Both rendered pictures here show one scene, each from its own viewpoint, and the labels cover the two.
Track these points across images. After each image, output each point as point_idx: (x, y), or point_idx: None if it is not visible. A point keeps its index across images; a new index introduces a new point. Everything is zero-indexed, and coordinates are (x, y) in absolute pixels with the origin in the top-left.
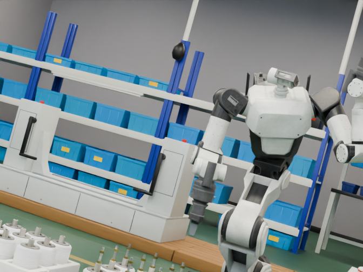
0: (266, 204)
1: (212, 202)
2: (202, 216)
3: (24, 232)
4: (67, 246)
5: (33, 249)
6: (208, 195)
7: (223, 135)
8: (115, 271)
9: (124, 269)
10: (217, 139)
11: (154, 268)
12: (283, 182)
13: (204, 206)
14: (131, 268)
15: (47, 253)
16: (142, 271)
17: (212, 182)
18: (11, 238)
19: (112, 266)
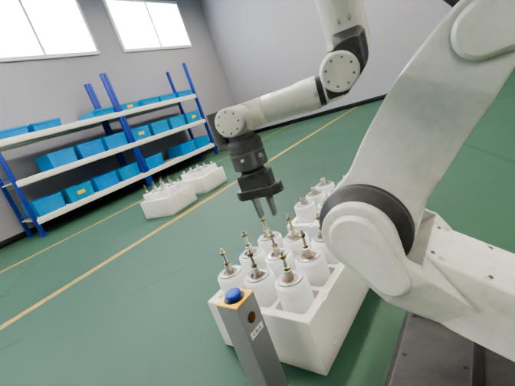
0: (405, 142)
1: (241, 170)
2: (238, 193)
3: (335, 188)
4: None
5: (296, 207)
6: (231, 161)
7: (323, 8)
8: (284, 240)
9: (311, 240)
10: (320, 23)
11: (306, 249)
12: (453, 31)
13: (237, 178)
14: (317, 241)
15: (319, 210)
16: (272, 248)
17: (230, 142)
18: (312, 194)
19: (290, 234)
